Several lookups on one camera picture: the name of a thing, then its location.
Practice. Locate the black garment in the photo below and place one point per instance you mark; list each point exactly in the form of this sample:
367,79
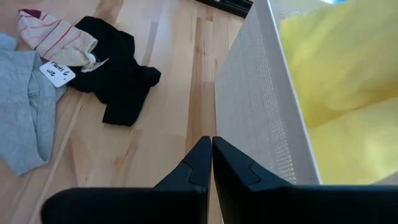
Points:
121,81

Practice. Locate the blue-grey garment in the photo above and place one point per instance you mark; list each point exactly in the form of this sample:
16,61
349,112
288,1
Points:
18,109

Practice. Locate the striped cream sock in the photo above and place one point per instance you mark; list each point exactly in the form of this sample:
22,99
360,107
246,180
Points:
56,37

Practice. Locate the yellow garment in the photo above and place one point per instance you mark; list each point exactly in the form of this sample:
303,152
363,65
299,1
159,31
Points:
342,77

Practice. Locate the black aluminium table frame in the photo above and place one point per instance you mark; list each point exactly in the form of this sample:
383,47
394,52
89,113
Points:
230,6

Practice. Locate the white perforated plastic basket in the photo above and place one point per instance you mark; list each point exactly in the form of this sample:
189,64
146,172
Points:
258,93

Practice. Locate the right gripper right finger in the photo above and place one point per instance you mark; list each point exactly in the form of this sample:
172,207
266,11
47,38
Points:
248,199

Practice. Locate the white handwritten paper tag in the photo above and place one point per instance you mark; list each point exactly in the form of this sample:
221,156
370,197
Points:
57,74

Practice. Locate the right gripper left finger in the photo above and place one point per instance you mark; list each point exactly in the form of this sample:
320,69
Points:
186,199

